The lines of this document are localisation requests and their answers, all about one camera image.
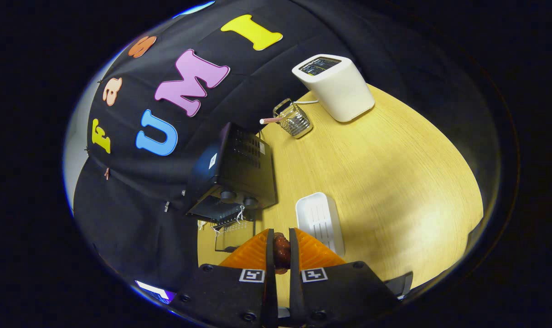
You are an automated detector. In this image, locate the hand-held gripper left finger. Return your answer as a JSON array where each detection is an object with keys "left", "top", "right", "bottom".
[{"left": 169, "top": 228, "right": 279, "bottom": 328}]

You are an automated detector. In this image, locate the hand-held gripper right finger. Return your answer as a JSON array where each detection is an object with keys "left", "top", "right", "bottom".
[{"left": 289, "top": 227, "right": 399, "bottom": 328}]

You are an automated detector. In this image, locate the brown steak piece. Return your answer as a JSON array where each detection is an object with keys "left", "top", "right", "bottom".
[{"left": 274, "top": 232, "right": 292, "bottom": 275}]

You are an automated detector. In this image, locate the white rectangular dish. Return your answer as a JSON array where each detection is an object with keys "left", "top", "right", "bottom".
[{"left": 295, "top": 192, "right": 346, "bottom": 258}]

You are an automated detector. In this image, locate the white toaster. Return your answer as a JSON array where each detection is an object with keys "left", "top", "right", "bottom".
[{"left": 292, "top": 54, "right": 376, "bottom": 123}]

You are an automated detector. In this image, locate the wire mesh basket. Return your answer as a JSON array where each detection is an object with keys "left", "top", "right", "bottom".
[{"left": 273, "top": 98, "right": 314, "bottom": 139}]

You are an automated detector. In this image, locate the black backdrop cloth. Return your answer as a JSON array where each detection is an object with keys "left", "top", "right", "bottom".
[{"left": 73, "top": 0, "right": 500, "bottom": 292}]

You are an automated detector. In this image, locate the black toaster oven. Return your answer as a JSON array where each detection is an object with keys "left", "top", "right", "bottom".
[{"left": 185, "top": 122, "right": 277, "bottom": 253}]

